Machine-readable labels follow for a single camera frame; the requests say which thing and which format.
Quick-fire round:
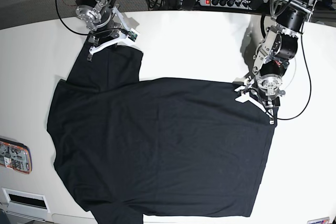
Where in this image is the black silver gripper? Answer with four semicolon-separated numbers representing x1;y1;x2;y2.
87;21;122;62
256;74;286;126

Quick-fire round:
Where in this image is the black T-shirt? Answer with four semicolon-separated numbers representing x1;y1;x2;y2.
47;42;275;223

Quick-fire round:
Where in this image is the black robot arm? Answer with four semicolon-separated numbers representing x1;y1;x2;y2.
75;0;127;49
248;0;319;124

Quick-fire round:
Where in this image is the white power strip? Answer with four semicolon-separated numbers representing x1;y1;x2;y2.
199;0;251;10

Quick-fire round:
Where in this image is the colourful sticker card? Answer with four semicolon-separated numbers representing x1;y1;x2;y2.
307;217;330;224

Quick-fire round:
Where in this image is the orange screw assortment box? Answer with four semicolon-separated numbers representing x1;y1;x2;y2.
0;138;33;174

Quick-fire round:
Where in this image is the white slotted tray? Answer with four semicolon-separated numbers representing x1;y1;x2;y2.
2;187;50;221

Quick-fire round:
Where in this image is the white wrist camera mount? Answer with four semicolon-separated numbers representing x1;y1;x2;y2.
233;76;269;114
89;7;139;55

